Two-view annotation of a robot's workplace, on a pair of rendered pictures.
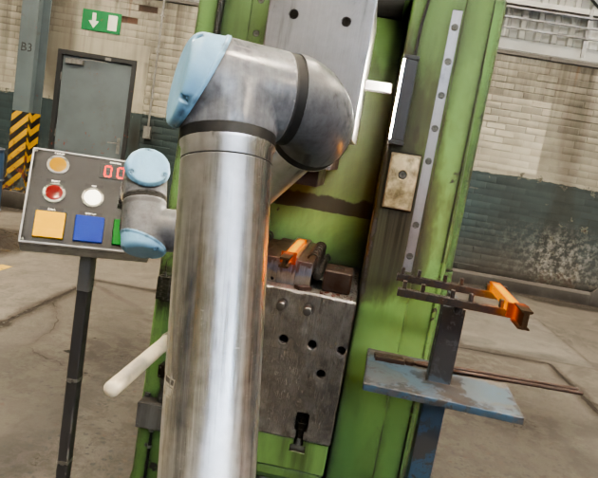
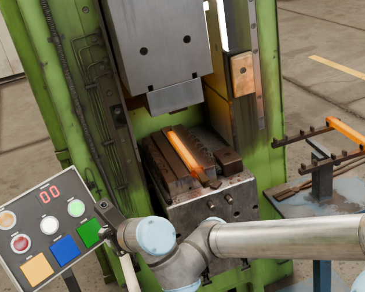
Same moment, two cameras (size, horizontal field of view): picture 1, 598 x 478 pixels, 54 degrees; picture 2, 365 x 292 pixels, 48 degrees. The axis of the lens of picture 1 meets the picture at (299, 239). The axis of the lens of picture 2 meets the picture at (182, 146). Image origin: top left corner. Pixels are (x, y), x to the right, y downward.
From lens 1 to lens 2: 0.89 m
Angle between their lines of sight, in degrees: 28
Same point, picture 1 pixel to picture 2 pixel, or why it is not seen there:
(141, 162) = (154, 237)
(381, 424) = (272, 216)
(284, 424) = (234, 262)
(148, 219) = (185, 273)
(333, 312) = (244, 190)
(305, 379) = not seen: hidden behind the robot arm
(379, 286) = (248, 146)
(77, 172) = (24, 214)
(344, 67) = (189, 21)
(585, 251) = not seen: outside the picture
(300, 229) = (156, 119)
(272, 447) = (231, 276)
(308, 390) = not seen: hidden behind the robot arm
